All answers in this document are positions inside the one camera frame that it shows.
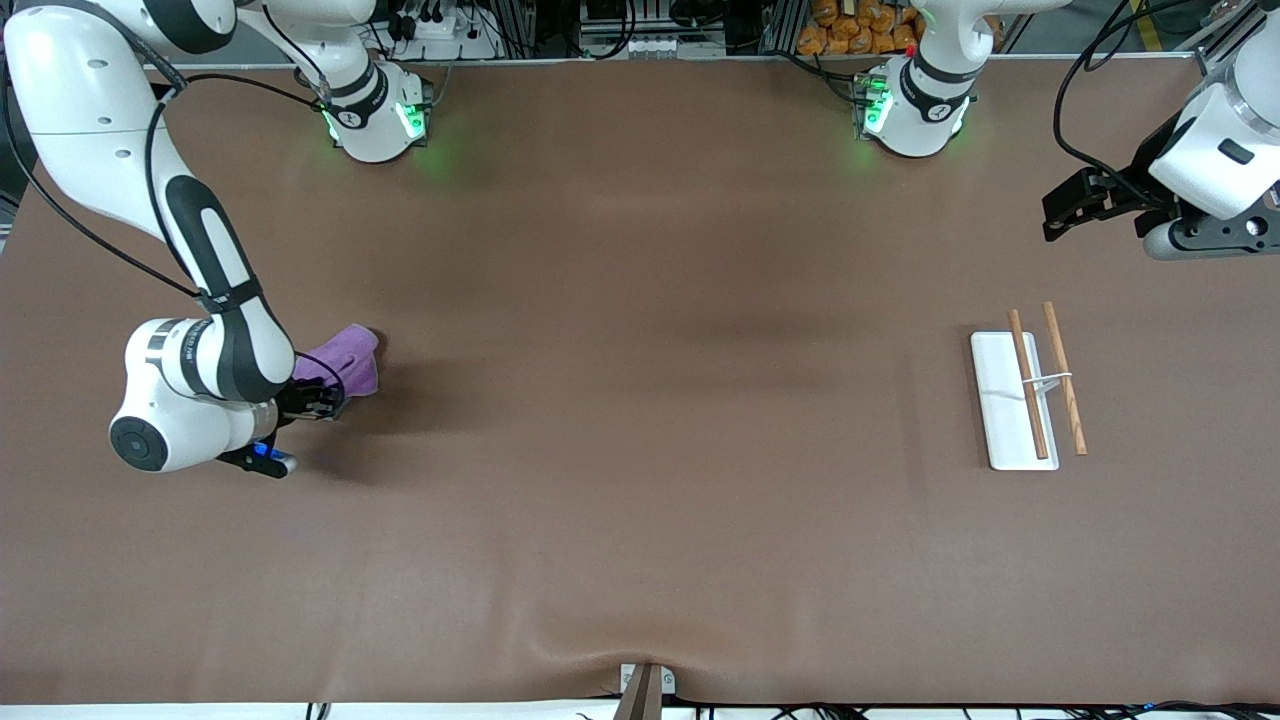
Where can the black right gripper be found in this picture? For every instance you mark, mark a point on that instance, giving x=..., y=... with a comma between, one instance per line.
x=299, y=401

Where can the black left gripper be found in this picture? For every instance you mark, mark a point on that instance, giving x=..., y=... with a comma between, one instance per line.
x=1128, y=188

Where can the purple and grey towel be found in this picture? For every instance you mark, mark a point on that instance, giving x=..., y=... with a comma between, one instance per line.
x=350, y=358

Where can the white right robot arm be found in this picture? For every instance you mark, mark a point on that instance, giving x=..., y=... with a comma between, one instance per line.
x=90, y=100

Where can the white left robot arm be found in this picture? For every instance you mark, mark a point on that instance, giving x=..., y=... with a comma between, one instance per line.
x=920, y=110

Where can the white rack with wooden bars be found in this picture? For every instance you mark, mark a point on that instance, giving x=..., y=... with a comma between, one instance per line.
x=1005, y=400

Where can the pile of orange packets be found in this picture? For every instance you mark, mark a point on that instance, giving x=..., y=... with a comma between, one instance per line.
x=850, y=30

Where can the brown table cover mat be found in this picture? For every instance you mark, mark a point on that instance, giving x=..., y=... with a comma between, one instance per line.
x=640, y=500

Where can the white power strip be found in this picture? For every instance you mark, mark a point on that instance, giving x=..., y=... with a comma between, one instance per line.
x=440, y=30

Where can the aluminium frame post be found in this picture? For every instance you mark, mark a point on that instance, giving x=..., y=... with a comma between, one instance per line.
x=1235, y=35

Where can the metal table edge bracket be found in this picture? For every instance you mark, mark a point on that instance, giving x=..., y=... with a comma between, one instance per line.
x=645, y=695

